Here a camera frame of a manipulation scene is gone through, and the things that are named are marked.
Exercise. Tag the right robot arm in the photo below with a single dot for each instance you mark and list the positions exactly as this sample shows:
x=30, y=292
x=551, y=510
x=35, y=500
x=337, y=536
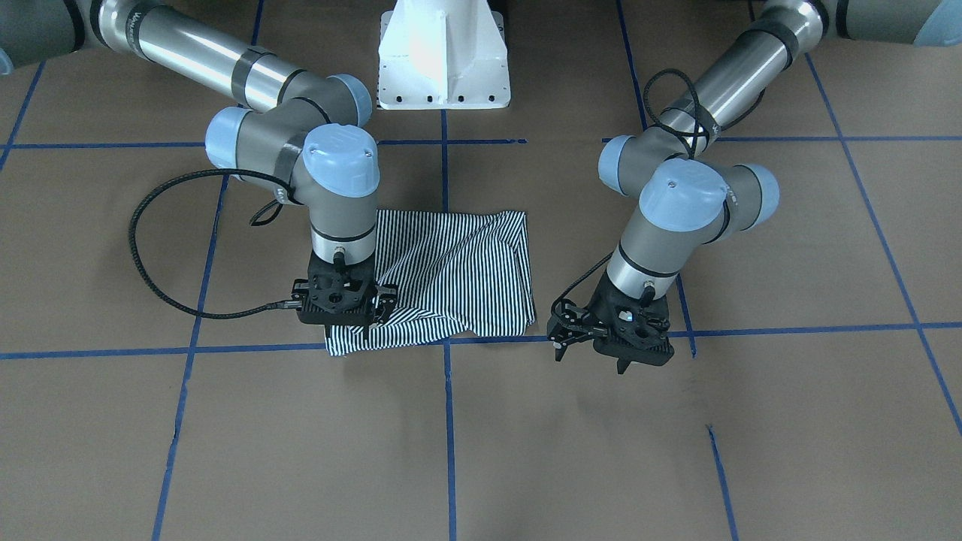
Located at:
x=299, y=135

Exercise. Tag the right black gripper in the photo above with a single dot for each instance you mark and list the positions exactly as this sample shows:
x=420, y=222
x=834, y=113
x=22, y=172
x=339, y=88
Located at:
x=387, y=292

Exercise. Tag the brown table mat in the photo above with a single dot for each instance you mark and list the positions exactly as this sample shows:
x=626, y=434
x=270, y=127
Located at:
x=814, y=395

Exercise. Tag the navy white striped polo shirt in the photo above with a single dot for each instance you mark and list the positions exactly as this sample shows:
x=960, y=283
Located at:
x=455, y=272

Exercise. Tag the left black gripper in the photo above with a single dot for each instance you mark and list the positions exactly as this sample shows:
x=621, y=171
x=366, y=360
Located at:
x=600, y=298

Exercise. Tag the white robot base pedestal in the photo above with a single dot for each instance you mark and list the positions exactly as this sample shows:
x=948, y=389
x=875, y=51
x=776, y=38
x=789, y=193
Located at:
x=444, y=55

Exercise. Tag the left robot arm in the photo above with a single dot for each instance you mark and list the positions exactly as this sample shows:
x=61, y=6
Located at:
x=683, y=202

